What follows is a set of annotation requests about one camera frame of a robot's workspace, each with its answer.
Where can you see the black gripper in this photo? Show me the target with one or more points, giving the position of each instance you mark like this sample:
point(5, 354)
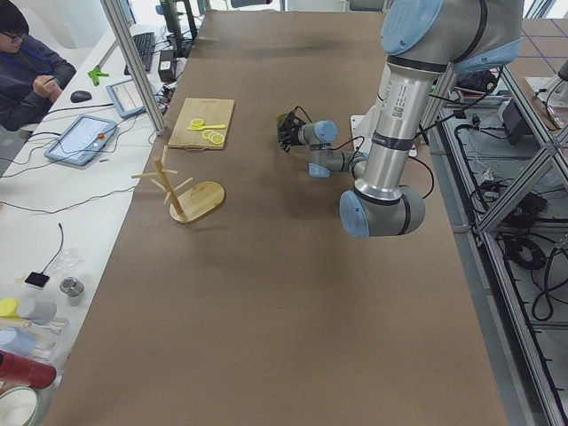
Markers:
point(291, 131)

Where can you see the dark green mug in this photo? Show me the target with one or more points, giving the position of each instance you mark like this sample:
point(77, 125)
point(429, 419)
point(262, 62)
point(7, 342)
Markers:
point(283, 127)

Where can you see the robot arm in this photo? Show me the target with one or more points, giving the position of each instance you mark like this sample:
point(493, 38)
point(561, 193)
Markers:
point(421, 40)

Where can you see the wooden cup rack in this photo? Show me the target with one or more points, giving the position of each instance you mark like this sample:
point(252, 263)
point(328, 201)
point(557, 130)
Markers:
point(186, 204)

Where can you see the small steel cup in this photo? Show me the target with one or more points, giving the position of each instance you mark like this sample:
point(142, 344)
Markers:
point(73, 289)

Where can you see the grey cup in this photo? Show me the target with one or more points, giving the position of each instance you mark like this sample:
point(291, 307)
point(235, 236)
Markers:
point(38, 311)

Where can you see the yellow cup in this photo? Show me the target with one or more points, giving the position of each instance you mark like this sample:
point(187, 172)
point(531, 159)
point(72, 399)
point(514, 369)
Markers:
point(9, 307)

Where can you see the light blue cup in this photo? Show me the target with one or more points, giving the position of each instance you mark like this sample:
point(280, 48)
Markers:
point(16, 341)

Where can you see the lemon slice front left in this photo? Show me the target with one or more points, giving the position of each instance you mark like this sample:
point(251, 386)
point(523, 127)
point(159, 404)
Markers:
point(196, 123)

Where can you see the bamboo cutting board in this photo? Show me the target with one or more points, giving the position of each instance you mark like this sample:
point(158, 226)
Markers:
point(212, 111)

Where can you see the black power adapter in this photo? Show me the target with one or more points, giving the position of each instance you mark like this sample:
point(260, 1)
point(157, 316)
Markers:
point(167, 69)

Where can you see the far teach pendant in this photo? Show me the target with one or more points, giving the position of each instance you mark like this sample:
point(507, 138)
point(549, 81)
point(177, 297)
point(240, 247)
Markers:
point(125, 98)

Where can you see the teach pendant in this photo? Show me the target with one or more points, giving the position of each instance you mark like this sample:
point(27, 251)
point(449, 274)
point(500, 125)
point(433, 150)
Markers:
point(125, 98)
point(81, 141)

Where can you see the black keyboard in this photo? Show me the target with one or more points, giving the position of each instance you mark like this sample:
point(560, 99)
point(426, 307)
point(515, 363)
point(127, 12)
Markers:
point(144, 44)

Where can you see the near teach pendant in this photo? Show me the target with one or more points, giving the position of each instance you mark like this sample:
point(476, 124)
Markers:
point(81, 141)

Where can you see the green plastic clamp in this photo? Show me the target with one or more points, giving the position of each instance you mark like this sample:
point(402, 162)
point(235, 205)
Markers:
point(96, 74)

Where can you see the black computer mouse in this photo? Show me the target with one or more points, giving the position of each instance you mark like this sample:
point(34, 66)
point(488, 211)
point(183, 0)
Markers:
point(80, 96)

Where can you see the clear plastic bag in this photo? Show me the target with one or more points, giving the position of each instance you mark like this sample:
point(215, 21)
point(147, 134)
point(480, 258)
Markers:
point(66, 263)

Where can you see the seated person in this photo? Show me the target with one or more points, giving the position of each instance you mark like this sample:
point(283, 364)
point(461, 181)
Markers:
point(33, 75)

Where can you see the small black square pad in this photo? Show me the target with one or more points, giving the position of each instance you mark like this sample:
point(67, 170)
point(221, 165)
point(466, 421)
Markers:
point(37, 279)

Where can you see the green rimmed white bowl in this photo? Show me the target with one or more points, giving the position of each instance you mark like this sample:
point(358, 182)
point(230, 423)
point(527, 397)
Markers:
point(19, 407)

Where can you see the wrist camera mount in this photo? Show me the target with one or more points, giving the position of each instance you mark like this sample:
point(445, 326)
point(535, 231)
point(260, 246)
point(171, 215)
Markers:
point(297, 118)

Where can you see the white camera mast base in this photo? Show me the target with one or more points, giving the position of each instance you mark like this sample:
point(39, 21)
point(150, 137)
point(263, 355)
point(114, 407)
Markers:
point(364, 125)

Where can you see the aluminium frame post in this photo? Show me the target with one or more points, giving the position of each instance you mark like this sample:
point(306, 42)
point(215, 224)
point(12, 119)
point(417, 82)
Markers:
point(123, 37)

